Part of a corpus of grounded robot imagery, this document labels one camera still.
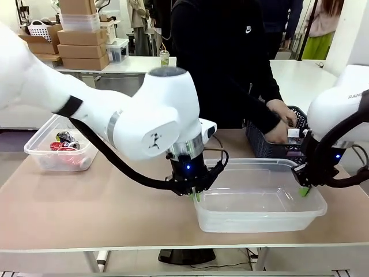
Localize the person left hand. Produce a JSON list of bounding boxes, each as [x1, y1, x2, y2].
[[266, 99, 298, 127]]

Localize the person left forearm black sleeve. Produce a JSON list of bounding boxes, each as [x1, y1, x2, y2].
[[259, 62, 285, 102]]

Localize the small white carton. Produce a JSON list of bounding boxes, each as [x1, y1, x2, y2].
[[287, 128, 308, 140]]

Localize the clear lidded storage box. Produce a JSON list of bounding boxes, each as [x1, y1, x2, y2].
[[104, 38, 130, 63]]

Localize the white background table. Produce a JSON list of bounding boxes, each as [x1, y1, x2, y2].
[[269, 59, 338, 87], [51, 55, 178, 76]]

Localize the small clear plastic container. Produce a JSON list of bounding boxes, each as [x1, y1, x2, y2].
[[24, 114, 100, 172]]

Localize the flat cardboard box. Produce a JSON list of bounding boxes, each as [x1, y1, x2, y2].
[[61, 56, 111, 71], [57, 43, 110, 59], [57, 28, 108, 46]]

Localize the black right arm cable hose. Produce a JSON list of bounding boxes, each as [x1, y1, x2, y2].
[[313, 89, 369, 189]]

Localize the green drink plastic cup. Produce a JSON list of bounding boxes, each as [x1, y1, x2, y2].
[[159, 49, 171, 68]]

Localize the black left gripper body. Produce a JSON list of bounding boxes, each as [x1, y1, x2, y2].
[[169, 154, 210, 187]]

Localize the bystander dark clothes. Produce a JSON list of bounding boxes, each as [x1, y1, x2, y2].
[[262, 0, 304, 60]]

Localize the white lattice basket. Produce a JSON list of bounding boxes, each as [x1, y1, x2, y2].
[[27, 20, 57, 37]]

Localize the person torso black hoodie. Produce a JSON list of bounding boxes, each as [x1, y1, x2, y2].
[[170, 0, 285, 130]]

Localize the person right forearm black sleeve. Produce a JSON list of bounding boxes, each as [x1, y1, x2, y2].
[[201, 83, 283, 137]]

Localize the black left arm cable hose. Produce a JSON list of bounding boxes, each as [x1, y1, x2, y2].
[[67, 114, 187, 194]]

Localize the large clear plastic container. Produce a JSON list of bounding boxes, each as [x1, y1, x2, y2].
[[192, 158, 329, 233]]

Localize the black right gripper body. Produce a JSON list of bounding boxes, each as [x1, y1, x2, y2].
[[300, 129, 340, 187]]

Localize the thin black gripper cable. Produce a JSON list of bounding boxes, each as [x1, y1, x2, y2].
[[204, 147, 231, 175]]

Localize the bystander beige clothes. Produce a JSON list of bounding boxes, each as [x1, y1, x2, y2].
[[127, 0, 156, 57]]

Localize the person right hand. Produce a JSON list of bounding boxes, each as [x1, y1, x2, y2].
[[264, 121, 289, 144]]

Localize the tall cardboard box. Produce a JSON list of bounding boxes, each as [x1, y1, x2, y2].
[[59, 0, 97, 15]]

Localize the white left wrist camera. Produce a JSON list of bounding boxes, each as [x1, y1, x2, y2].
[[199, 118, 218, 144]]

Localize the open cardboard box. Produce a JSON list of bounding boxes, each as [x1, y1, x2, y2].
[[18, 24, 63, 55]]

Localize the white table leg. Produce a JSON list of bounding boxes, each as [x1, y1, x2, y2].
[[254, 247, 269, 272], [95, 250, 110, 272]]

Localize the stacked clear plastic bins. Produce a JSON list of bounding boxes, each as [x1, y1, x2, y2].
[[61, 13, 101, 32]]

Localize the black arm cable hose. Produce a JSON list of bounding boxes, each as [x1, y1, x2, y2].
[[67, 114, 187, 194], [313, 89, 369, 189]]

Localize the black plastic lattice basket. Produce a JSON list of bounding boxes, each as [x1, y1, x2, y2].
[[244, 105, 311, 159]]

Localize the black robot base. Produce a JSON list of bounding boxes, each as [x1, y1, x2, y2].
[[157, 247, 217, 265]]

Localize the purple package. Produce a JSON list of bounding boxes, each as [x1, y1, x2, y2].
[[285, 143, 304, 158]]

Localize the bystander pink top green trousers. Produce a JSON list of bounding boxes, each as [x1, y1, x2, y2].
[[300, 0, 345, 61]]

